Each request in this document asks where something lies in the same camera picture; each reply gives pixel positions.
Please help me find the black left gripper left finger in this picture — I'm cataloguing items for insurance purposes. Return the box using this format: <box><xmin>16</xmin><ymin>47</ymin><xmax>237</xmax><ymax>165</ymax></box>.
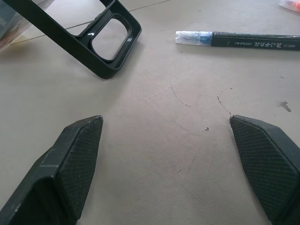
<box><xmin>0</xmin><ymin>115</ymin><xmax>104</xmax><ymax>225</ymax></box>

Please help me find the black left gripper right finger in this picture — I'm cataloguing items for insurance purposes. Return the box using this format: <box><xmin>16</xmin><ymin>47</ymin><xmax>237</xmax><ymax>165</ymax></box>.
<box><xmin>229</xmin><ymin>114</ymin><xmax>300</xmax><ymax>225</ymax></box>

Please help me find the black plastic frame organizer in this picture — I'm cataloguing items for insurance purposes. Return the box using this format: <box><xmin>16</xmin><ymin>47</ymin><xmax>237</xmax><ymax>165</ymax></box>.
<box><xmin>4</xmin><ymin>0</ymin><xmax>143</xmax><ymax>80</ymax></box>

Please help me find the black marker pen clear cap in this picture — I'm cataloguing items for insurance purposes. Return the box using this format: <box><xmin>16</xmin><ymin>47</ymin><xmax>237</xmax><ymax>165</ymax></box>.
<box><xmin>174</xmin><ymin>30</ymin><xmax>300</xmax><ymax>52</ymax></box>

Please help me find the orange white object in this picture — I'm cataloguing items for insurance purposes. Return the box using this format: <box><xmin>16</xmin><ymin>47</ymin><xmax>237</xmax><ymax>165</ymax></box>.
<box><xmin>278</xmin><ymin>0</ymin><xmax>300</xmax><ymax>14</ymax></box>

